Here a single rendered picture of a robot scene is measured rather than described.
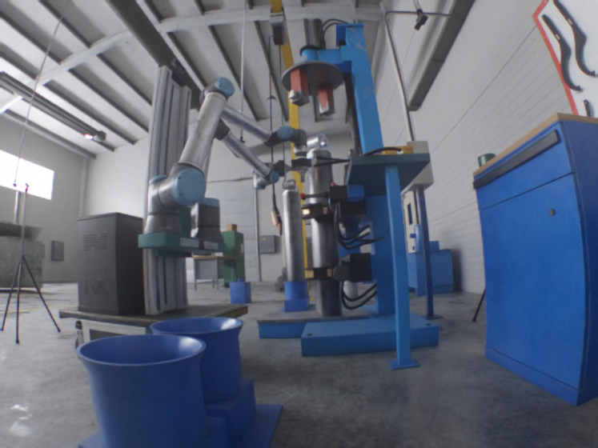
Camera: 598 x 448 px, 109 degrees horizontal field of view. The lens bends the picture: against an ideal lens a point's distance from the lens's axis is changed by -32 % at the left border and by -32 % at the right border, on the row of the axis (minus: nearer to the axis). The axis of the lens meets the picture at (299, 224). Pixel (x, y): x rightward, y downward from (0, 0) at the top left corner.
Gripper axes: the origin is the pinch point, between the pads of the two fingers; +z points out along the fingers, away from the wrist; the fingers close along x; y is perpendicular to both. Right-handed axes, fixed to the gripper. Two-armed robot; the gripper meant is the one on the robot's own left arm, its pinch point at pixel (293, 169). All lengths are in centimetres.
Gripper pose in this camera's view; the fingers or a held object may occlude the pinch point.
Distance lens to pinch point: 258.4
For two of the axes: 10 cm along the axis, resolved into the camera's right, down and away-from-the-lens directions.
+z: 9.6, -0.1, 2.9
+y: -2.8, 1.5, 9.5
